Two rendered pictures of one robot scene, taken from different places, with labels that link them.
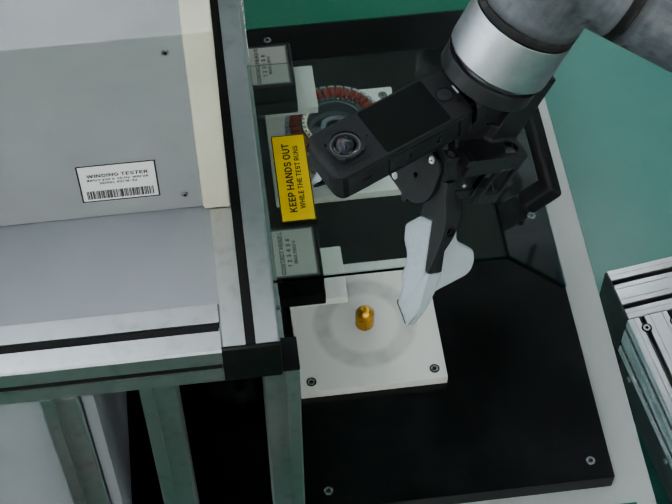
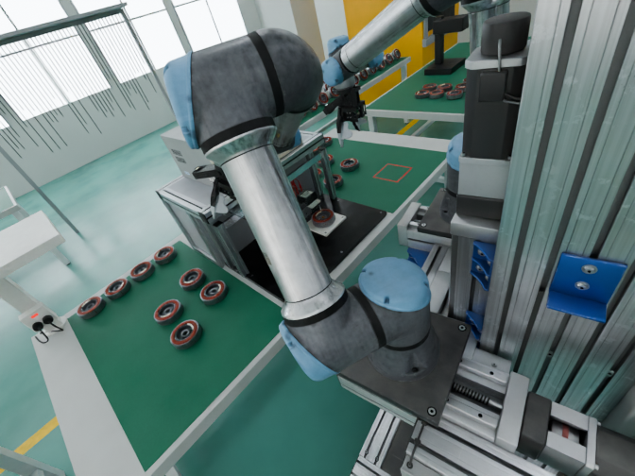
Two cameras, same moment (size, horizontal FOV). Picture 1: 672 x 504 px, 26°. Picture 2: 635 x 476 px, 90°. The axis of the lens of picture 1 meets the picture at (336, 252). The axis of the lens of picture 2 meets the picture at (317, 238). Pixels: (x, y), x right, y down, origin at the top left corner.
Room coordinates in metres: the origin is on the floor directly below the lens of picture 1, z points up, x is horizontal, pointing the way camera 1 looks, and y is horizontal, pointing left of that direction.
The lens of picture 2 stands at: (0.39, -1.03, 1.67)
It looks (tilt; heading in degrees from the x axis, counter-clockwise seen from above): 39 degrees down; 60
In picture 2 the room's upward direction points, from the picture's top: 17 degrees counter-clockwise
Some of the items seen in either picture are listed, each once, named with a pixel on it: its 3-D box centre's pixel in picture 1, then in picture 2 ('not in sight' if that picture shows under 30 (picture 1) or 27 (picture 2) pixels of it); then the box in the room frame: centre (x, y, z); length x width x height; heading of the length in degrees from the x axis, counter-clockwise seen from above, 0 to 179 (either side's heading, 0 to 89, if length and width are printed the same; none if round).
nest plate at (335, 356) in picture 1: (364, 325); not in sight; (0.81, -0.03, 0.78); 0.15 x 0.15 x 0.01; 7
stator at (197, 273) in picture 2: not in sight; (192, 279); (0.42, 0.23, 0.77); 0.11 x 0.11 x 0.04
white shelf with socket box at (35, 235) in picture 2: not in sight; (43, 291); (-0.04, 0.45, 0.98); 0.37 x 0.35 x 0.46; 7
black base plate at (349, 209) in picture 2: (335, 242); (306, 238); (0.92, 0.00, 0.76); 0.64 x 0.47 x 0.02; 7
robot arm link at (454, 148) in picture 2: not in sight; (471, 161); (1.14, -0.65, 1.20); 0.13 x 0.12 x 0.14; 7
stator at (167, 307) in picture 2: not in sight; (168, 312); (0.27, 0.14, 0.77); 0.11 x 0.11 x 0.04
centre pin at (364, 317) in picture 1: (364, 315); not in sight; (0.81, -0.03, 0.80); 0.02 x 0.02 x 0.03
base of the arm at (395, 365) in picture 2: not in sight; (400, 333); (0.65, -0.78, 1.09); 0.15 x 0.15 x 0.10
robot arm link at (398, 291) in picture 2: not in sight; (392, 299); (0.65, -0.77, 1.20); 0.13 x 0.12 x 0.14; 163
